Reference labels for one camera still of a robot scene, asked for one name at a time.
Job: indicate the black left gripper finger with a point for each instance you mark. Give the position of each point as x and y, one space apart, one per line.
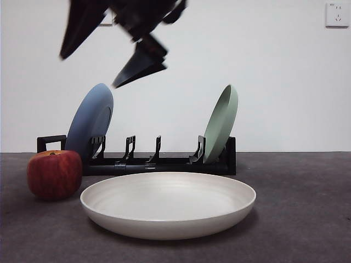
82 22
137 71

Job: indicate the pale yellow plate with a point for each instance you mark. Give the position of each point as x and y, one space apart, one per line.
164 202

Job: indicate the red apple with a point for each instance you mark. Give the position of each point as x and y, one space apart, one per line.
53 178

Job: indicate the blue plate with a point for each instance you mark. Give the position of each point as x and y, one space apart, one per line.
85 128

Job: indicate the green plate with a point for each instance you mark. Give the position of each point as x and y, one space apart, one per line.
219 131

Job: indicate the black plate rack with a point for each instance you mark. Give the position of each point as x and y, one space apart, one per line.
170 170

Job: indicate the white wall socket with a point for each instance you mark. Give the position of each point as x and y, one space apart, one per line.
336 15
108 21

